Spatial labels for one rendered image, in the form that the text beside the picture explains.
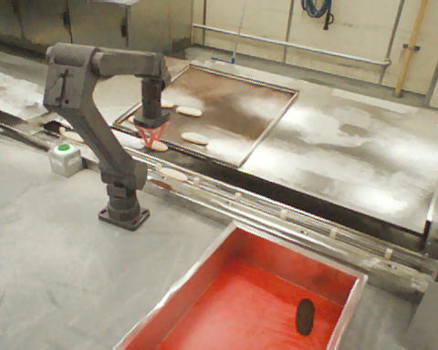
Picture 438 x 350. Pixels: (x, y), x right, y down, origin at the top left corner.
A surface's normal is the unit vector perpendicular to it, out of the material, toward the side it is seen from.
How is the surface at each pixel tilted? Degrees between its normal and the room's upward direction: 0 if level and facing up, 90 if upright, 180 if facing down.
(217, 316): 0
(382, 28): 90
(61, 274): 0
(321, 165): 10
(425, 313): 90
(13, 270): 0
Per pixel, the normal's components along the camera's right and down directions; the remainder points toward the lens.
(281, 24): -0.51, 0.44
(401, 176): -0.04, -0.75
